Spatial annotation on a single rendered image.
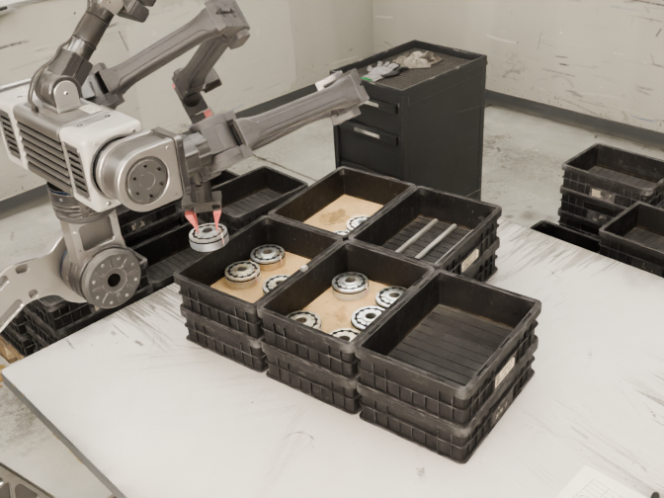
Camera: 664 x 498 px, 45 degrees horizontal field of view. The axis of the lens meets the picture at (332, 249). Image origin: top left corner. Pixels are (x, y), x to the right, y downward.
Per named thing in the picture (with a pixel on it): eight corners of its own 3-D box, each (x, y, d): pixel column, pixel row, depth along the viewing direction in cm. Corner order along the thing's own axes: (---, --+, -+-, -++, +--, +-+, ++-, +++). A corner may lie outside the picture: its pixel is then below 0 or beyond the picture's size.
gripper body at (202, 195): (184, 202, 211) (178, 176, 207) (221, 196, 212) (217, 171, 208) (182, 211, 205) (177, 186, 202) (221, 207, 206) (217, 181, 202)
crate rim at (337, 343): (351, 355, 185) (351, 347, 184) (254, 315, 201) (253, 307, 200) (437, 275, 212) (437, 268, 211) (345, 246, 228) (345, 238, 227)
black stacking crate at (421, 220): (437, 304, 217) (437, 269, 212) (348, 274, 233) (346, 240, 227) (501, 241, 244) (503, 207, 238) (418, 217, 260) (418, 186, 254)
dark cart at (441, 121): (404, 269, 384) (402, 90, 338) (339, 239, 413) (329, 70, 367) (480, 222, 419) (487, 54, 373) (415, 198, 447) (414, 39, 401)
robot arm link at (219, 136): (194, 132, 154) (206, 157, 154) (235, 117, 160) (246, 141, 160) (174, 145, 161) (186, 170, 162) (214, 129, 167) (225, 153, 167)
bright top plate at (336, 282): (355, 296, 215) (355, 294, 214) (324, 287, 220) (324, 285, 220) (374, 279, 221) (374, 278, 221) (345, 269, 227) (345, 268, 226)
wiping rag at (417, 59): (415, 73, 366) (415, 66, 364) (380, 64, 380) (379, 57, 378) (454, 57, 383) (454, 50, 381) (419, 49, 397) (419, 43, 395)
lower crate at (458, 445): (463, 471, 180) (465, 432, 174) (355, 421, 196) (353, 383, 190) (538, 373, 207) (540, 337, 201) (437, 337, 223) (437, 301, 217)
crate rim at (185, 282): (254, 315, 201) (253, 307, 200) (171, 282, 217) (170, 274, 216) (345, 246, 228) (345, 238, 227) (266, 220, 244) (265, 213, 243)
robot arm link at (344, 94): (367, 55, 177) (385, 97, 178) (338, 75, 189) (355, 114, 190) (195, 123, 156) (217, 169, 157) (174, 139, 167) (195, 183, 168)
